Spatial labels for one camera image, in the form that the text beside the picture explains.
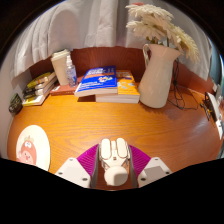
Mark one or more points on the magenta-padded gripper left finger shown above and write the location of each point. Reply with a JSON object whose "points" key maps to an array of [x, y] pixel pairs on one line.
{"points": [[72, 171]]}

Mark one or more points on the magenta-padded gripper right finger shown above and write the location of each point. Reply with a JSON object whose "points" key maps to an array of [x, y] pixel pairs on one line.
{"points": [[154, 170]]}

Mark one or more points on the white computer mouse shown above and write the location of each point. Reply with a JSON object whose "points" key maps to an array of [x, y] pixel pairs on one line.
{"points": [[114, 160]]}

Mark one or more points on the round white cartoon mouse pad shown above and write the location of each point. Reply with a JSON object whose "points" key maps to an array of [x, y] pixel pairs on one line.
{"points": [[33, 146]]}

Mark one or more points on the white and yellow book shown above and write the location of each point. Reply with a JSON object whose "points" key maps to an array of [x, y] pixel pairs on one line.
{"points": [[35, 99]]}

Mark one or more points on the red-brown book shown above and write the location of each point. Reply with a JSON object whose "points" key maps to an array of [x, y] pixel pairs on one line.
{"points": [[61, 90]]}

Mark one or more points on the white tablet on stand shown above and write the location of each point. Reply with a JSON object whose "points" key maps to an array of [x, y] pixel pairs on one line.
{"points": [[213, 111]]}

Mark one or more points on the orange book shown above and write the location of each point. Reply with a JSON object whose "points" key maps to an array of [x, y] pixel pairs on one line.
{"points": [[128, 86]]}

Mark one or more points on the dark green mug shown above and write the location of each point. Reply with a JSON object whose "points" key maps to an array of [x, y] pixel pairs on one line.
{"points": [[15, 105]]}

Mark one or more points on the white pitcher vase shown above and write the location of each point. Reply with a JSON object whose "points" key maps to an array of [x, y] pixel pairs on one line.
{"points": [[156, 80]]}

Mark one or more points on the clear spray bottle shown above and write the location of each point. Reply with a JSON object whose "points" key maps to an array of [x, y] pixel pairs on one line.
{"points": [[71, 75]]}

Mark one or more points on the white lidded canister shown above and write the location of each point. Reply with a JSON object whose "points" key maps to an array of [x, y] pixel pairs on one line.
{"points": [[59, 68]]}

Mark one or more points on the white daisy bouquet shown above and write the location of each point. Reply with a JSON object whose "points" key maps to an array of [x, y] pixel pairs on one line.
{"points": [[166, 30]]}

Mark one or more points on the white curtain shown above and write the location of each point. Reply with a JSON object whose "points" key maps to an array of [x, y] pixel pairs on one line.
{"points": [[96, 23]]}

